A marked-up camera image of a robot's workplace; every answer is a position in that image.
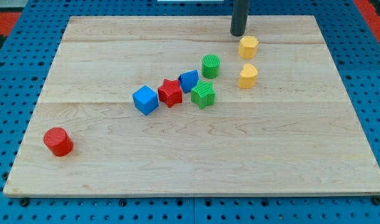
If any green star block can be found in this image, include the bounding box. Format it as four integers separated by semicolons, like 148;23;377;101
191;80;215;109

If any blue cube block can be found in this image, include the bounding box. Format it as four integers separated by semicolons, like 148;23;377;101
132;85;159;115

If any green cylinder block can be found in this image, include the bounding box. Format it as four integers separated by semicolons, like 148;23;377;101
202;54;220;79

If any yellow hexagon block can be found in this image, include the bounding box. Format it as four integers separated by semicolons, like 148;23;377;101
238;35;259;59

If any blue pentagon block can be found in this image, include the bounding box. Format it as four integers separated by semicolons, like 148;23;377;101
178;70;199;93

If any red cylinder block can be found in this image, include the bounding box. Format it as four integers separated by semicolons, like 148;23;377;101
43;127;73;157

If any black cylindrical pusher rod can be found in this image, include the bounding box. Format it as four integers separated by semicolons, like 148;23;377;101
230;0;250;37

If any red star block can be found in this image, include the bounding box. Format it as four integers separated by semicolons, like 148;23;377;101
158;79;183;108

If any light wooden board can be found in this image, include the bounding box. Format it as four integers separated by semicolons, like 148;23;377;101
4;16;380;198

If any yellow heart block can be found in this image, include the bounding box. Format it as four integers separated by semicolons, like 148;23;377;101
238;63;258;89

